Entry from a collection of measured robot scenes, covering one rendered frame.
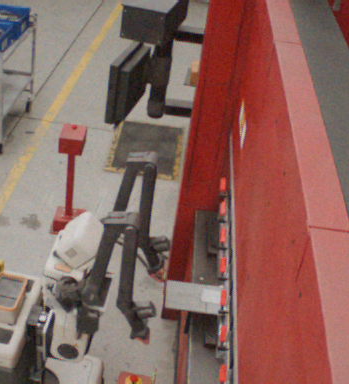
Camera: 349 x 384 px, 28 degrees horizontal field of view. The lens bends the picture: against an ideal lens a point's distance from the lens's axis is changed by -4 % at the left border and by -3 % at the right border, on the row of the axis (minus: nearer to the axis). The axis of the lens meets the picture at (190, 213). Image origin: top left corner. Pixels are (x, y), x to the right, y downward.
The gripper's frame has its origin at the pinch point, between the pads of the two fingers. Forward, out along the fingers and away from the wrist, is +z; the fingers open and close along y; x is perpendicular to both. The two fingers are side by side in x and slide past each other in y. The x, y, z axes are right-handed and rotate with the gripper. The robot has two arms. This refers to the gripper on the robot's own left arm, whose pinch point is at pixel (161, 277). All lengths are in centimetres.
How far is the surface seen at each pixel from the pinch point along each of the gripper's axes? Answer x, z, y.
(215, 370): -22, 25, -41
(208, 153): -21, -17, 76
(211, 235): -14, 17, 50
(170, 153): 63, 78, 271
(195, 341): -12.7, 20.1, -25.1
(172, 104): 4, -26, 130
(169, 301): -5.4, 2.3, -15.5
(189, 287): -12.2, 5.8, -3.8
